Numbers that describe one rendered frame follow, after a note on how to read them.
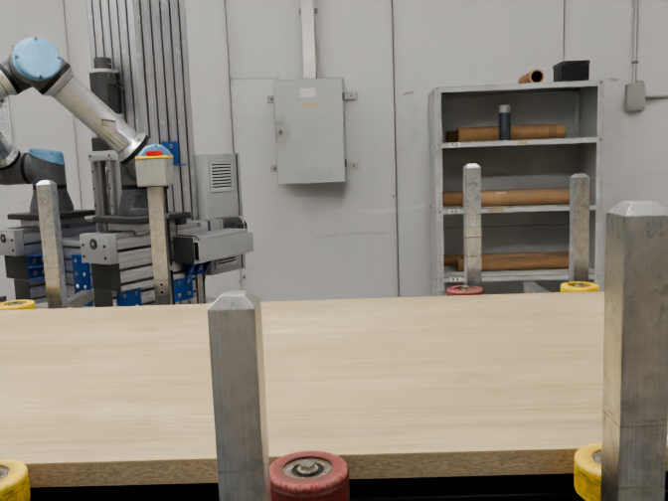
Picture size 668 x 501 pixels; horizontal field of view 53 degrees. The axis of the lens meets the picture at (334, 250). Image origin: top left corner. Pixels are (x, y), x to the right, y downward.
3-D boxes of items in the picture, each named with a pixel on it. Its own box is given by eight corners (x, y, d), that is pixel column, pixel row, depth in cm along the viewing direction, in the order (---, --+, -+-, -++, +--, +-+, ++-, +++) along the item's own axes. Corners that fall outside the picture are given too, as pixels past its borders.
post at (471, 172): (464, 361, 165) (462, 163, 159) (479, 361, 165) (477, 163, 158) (467, 366, 162) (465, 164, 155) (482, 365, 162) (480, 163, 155)
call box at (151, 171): (146, 189, 162) (143, 156, 161) (175, 188, 162) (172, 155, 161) (137, 190, 155) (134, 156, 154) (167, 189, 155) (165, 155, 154)
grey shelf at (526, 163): (431, 344, 426) (427, 93, 405) (578, 342, 420) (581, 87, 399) (437, 366, 383) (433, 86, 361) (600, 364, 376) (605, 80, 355)
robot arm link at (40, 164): (58, 185, 242) (54, 146, 240) (21, 186, 242) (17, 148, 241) (73, 183, 254) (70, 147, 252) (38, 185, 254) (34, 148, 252)
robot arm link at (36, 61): (169, 163, 219) (27, 34, 194) (185, 162, 206) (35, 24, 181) (145, 191, 216) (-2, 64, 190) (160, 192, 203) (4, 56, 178)
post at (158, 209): (163, 368, 167) (149, 186, 161) (182, 367, 167) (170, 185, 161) (158, 374, 163) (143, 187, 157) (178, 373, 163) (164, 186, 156)
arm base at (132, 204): (144, 212, 232) (142, 183, 231) (175, 212, 224) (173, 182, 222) (108, 216, 220) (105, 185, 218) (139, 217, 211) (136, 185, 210)
